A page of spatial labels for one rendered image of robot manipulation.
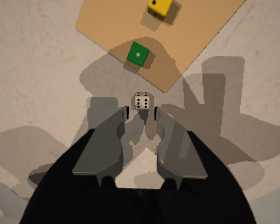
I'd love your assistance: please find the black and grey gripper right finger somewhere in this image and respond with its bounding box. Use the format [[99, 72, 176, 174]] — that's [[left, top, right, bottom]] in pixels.
[[154, 106, 257, 224]]

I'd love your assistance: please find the white die with black pips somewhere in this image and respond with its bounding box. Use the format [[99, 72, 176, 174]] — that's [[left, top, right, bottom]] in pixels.
[[135, 92, 150, 110]]

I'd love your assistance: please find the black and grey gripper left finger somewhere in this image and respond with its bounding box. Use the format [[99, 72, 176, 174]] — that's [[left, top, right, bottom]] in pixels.
[[19, 106, 129, 224]]

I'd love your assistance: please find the yellow die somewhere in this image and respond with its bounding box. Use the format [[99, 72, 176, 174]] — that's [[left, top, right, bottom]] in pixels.
[[147, 0, 173, 21]]

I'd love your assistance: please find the green die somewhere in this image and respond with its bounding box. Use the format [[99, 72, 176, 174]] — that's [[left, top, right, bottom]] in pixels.
[[127, 41, 150, 67]]

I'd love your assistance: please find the orange flat mat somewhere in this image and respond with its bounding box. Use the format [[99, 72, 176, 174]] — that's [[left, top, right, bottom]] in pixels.
[[74, 0, 245, 93]]

